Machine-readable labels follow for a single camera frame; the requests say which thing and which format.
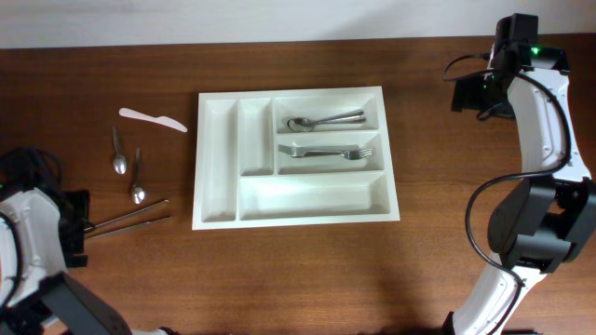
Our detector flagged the upper small steel teaspoon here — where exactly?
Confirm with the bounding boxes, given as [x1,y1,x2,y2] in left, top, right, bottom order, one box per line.
[113,127,128,175]

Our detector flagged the steel kitchen tongs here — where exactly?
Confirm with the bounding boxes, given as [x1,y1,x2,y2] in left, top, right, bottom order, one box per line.
[84,199,171,239]

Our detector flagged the large steel spoon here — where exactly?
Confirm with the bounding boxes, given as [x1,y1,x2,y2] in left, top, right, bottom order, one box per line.
[286,110,367,132]
[287,116,367,132]

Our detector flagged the steel fork pointing down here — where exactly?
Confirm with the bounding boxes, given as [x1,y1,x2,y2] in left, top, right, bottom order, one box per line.
[304,148,374,160]

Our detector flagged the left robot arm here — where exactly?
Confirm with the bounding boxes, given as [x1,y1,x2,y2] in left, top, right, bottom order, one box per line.
[1,148,136,335]

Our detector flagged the white plastic cutlery tray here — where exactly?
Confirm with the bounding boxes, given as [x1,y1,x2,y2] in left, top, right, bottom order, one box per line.
[192,87,400,230]

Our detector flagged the lower small steel teaspoon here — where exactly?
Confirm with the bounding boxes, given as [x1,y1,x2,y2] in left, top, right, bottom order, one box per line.
[130,148,145,205]

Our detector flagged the steel fork pointing up-left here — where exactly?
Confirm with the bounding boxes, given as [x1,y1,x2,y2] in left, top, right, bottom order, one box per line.
[278,144,359,158]

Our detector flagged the right black cable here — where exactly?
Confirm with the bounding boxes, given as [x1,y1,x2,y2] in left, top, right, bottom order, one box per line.
[441,53,574,335]

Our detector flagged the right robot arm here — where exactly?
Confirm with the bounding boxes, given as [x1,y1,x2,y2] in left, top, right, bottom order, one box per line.
[442,13,595,334]

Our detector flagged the pink plastic knife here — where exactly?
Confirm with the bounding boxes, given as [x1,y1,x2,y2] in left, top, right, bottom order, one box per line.
[118,108,188,133]

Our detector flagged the small steel teaspoon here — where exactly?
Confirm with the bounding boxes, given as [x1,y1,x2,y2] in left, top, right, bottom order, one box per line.
[130,148,145,205]
[113,127,128,175]

